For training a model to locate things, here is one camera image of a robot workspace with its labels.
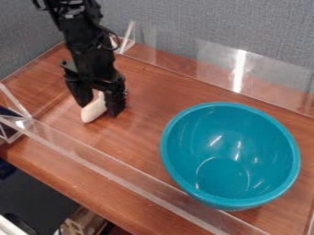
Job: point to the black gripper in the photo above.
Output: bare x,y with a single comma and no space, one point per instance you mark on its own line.
89,70

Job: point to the plush mushroom with brown cap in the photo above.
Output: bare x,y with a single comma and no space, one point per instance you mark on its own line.
93,110

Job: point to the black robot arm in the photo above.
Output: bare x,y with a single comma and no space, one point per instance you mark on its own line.
76,18

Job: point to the blue plastic bowl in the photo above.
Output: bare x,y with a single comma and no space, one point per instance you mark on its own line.
230,154

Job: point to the clear acrylic barrier left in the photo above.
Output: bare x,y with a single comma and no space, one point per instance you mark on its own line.
41,72

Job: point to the clear acrylic barrier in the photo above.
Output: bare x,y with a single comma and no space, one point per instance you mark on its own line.
129,197
275,82
41,72

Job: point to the clear acrylic barrier front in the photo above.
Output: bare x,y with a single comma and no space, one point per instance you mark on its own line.
129,197

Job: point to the clear acrylic barrier back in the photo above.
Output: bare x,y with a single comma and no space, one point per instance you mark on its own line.
275,82

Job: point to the light wooden object below table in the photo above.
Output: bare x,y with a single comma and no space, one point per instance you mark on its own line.
83,222

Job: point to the clear acrylic corner bracket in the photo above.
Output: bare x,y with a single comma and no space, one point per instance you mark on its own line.
123,43

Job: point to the clear acrylic bracket left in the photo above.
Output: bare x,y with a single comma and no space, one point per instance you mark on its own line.
13,116

